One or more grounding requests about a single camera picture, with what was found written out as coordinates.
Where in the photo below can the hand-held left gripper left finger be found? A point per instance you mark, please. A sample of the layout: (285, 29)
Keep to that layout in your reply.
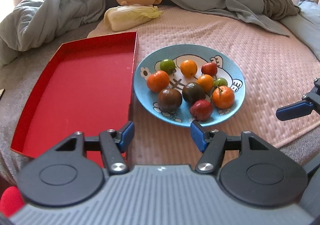
(126, 135)

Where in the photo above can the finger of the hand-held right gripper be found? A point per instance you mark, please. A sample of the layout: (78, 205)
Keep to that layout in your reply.
(295, 111)

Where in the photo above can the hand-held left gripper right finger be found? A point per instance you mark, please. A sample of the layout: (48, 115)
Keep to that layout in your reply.
(198, 135)

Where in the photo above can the red plum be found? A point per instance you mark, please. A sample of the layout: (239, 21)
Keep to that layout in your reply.
(209, 68)
(201, 110)

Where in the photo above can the dark brown plum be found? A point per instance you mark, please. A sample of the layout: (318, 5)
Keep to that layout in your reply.
(170, 100)
(193, 92)

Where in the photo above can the tangerine with stem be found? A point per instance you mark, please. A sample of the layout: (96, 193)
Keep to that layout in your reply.
(158, 80)
(223, 96)

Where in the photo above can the small smooth orange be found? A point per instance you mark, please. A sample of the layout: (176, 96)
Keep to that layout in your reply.
(205, 82)

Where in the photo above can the small green plum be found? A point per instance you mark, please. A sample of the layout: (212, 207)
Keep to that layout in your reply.
(220, 82)

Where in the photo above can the red tray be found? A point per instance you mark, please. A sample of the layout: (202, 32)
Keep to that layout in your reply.
(75, 85)

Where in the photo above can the blue cartoon plate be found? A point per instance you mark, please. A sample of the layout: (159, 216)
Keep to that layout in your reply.
(232, 65)

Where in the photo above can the pink textured bed mat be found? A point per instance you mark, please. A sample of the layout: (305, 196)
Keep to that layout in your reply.
(262, 52)

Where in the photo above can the light blue pillow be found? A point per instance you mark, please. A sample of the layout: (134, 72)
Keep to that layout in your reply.
(307, 15)

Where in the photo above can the napa cabbage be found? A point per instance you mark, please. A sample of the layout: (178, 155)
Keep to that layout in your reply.
(125, 17)

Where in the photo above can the wooden piece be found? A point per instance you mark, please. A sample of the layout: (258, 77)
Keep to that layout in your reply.
(1, 93)

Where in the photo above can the red round object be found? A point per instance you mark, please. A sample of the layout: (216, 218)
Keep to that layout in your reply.
(11, 200)

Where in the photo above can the grey-blue blanket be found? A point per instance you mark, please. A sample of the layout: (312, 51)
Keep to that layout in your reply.
(50, 15)

